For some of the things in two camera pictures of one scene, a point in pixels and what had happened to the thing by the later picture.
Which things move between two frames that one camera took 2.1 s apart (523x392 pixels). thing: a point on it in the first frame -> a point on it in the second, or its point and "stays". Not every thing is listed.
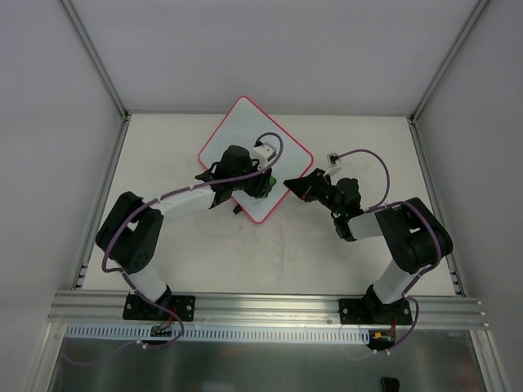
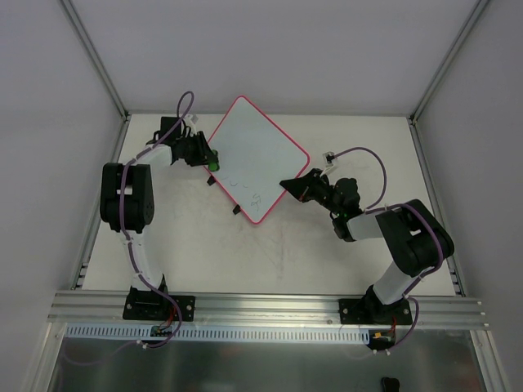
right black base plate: x=374 y=312 stays
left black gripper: x=258 y=184 -> x=201 y=151
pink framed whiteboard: x=243 y=127 stays
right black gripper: x=315 y=186 stays
